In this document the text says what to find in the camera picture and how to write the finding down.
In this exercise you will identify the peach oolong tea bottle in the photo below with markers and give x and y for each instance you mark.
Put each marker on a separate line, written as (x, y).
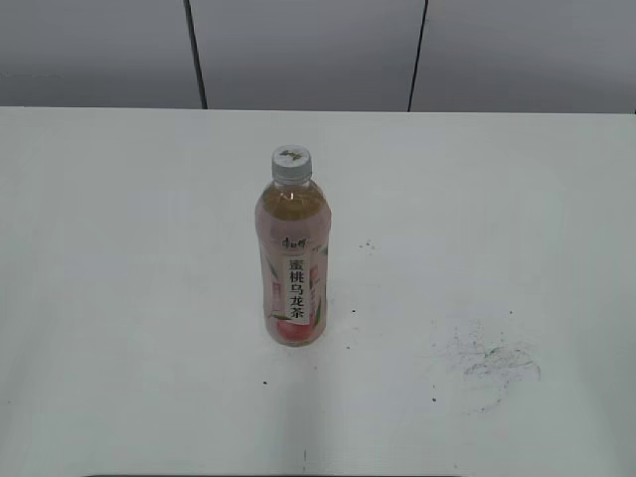
(293, 224)

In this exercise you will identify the white bottle cap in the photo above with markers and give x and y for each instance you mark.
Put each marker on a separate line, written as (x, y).
(291, 164)

